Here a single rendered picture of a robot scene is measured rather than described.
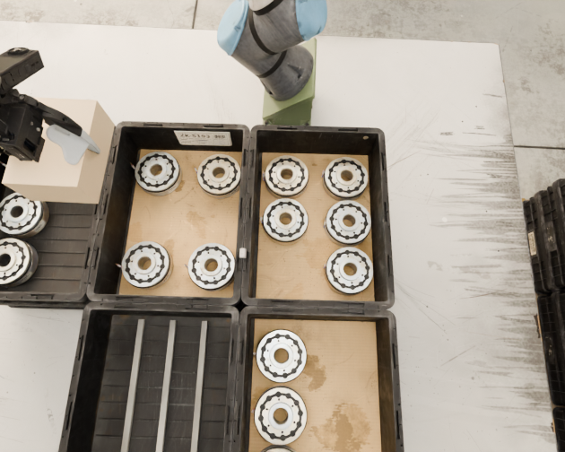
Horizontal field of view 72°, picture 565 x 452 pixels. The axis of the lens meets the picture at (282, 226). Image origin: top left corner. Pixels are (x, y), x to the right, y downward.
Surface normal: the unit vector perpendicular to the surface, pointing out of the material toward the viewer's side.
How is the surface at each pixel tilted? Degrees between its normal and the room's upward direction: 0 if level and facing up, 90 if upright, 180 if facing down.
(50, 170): 0
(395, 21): 0
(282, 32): 87
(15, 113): 0
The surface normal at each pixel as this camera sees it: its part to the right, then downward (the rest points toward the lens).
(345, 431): 0.00, -0.30
